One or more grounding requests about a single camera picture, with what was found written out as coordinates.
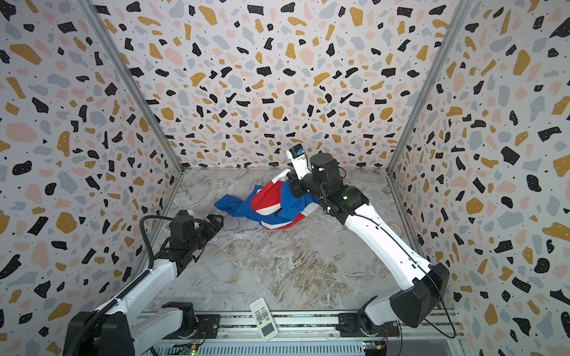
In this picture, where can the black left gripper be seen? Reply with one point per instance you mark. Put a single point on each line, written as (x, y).
(209, 231)

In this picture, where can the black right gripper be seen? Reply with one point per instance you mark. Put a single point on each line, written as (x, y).
(296, 185)

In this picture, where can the clear tape roll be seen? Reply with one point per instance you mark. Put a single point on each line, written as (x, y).
(398, 229)

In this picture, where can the white remote control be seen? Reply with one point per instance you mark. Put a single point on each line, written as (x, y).
(263, 319)

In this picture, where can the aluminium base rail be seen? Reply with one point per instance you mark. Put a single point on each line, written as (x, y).
(333, 332)

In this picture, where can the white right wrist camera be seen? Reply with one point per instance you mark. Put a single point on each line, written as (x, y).
(299, 160)

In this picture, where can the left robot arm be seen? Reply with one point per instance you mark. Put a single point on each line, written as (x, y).
(114, 328)

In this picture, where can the blue red white jacket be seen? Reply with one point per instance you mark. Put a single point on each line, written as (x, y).
(272, 206)

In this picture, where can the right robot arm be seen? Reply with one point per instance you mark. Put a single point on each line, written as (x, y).
(422, 284)

